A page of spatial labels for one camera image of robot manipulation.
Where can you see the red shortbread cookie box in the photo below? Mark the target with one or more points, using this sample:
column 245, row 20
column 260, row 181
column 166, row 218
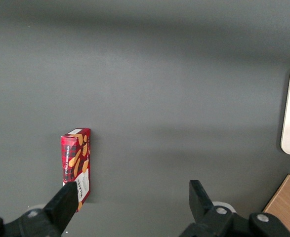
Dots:
column 75, row 158

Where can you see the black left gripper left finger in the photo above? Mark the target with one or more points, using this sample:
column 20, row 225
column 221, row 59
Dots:
column 60, row 209

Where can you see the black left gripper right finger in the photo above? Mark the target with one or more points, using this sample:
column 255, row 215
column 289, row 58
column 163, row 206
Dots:
column 204, row 209

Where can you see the oak wooden drawer cabinet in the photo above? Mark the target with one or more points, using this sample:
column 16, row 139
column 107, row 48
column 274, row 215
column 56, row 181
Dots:
column 286, row 207

